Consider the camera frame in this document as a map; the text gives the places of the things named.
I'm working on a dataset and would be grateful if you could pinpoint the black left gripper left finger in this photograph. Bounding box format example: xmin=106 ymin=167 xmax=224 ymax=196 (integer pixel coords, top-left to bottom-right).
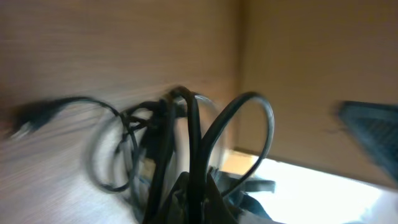
xmin=158 ymin=172 xmax=236 ymax=224

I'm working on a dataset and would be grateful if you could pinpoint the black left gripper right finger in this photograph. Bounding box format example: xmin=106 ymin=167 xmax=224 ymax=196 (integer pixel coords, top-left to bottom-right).
xmin=337 ymin=101 xmax=397 ymax=182

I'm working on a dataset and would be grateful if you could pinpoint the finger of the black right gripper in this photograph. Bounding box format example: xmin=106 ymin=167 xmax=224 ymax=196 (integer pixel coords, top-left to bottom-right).
xmin=214 ymin=177 xmax=276 ymax=221

